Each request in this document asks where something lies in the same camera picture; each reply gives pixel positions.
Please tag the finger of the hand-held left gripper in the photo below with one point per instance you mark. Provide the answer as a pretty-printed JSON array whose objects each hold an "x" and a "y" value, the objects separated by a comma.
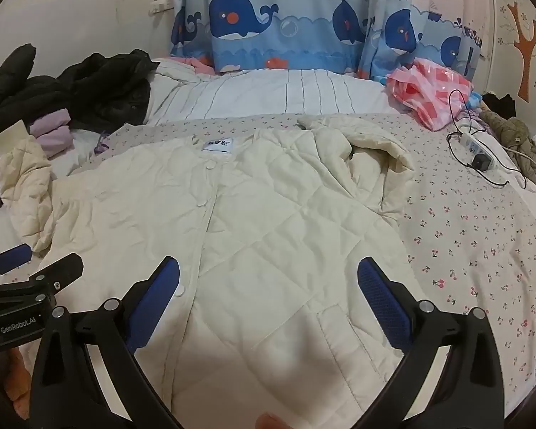
[
  {"x": 62, "y": 268},
  {"x": 11, "y": 257}
]

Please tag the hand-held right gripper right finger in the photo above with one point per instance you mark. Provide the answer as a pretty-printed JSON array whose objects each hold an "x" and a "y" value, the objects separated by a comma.
[{"x": 377, "y": 297}]

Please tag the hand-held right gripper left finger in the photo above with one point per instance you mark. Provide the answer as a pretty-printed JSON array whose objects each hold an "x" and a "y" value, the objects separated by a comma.
[{"x": 158, "y": 297}]

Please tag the cream quilted jacket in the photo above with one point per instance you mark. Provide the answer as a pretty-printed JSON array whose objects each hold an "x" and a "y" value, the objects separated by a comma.
[{"x": 272, "y": 214}]

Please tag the folded lilac clothes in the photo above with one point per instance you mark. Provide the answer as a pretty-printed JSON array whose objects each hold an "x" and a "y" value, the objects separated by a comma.
[{"x": 49, "y": 132}]

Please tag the person's left hand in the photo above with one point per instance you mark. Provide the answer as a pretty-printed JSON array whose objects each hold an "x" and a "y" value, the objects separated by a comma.
[{"x": 18, "y": 373}]

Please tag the person's right hand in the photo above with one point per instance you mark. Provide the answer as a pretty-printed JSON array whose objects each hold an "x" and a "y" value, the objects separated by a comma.
[{"x": 273, "y": 422}]

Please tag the black charger plug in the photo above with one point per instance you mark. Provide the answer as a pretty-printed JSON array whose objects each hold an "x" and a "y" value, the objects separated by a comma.
[{"x": 482, "y": 163}]

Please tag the white power strip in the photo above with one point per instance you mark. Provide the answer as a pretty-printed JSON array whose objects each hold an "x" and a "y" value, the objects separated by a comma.
[{"x": 468, "y": 144}]

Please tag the black jacket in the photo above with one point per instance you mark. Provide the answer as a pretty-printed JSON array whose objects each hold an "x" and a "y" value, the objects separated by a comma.
[{"x": 94, "y": 85}]

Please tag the pink checked plastic bag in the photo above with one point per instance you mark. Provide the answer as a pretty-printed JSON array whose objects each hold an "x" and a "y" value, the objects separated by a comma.
[{"x": 424, "y": 89}]

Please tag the olive green jacket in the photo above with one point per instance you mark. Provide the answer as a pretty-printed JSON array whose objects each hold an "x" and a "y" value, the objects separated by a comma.
[{"x": 522, "y": 138}]

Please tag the white striped quilt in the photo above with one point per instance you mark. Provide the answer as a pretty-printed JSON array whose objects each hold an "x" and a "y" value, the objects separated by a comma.
[{"x": 272, "y": 91}]

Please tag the pink cloth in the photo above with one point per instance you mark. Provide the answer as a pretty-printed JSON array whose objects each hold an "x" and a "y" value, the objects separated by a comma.
[{"x": 196, "y": 63}]

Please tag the blue whale print curtain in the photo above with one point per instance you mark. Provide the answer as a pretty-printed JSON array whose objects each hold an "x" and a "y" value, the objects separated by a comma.
[{"x": 295, "y": 31}]

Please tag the brown tree wall sticker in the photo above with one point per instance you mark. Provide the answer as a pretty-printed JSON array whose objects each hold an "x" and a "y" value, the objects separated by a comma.
[{"x": 528, "y": 49}]

